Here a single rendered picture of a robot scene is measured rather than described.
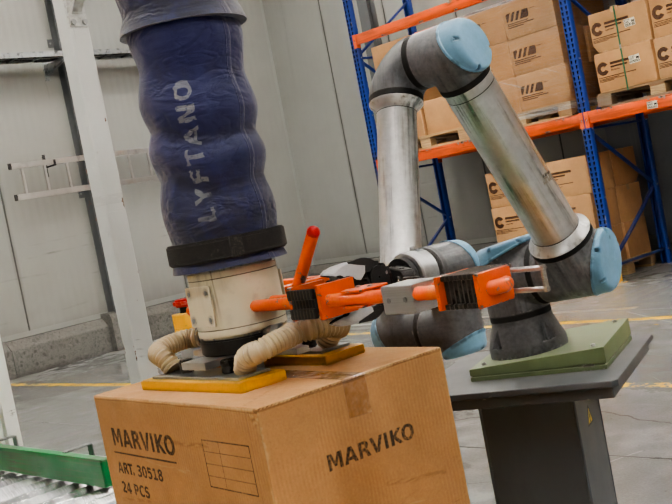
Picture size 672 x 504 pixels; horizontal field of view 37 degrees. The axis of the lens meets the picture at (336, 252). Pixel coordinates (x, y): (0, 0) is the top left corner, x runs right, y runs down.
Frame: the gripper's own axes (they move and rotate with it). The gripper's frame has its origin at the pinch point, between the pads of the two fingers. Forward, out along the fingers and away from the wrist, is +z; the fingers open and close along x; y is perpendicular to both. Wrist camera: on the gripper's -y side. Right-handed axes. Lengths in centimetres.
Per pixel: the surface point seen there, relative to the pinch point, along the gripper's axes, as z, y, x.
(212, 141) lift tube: 4.3, 19.1, 30.6
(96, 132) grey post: -160, 343, 76
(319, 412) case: 10.7, -3.6, -16.7
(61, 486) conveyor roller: -20, 164, -54
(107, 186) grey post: -160, 343, 47
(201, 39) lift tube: 3, 18, 49
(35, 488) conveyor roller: -16, 173, -53
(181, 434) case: 20.2, 22.9, -18.6
